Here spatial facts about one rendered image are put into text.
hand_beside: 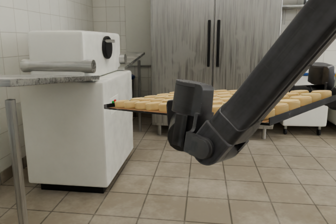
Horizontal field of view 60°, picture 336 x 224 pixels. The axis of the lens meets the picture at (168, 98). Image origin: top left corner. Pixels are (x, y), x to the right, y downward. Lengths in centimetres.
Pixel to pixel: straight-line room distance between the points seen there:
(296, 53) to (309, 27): 4
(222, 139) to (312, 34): 19
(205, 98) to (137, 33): 374
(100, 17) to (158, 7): 135
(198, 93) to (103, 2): 399
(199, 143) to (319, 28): 23
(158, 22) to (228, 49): 82
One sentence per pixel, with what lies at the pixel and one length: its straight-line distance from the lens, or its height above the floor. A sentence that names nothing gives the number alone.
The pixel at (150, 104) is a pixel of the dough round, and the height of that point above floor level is 96.
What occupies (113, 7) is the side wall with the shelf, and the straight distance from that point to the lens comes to 439.
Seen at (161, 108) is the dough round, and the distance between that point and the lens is 79.
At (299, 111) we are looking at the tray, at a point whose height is 99.
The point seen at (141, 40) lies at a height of 113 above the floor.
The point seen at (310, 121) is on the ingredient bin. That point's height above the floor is 19.
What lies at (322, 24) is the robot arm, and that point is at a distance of 42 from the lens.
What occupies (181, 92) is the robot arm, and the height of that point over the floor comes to 105.
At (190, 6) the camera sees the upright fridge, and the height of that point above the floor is 149.
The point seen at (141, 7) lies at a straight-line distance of 422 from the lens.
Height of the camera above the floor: 114
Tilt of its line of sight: 11 degrees down
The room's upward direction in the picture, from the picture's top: straight up
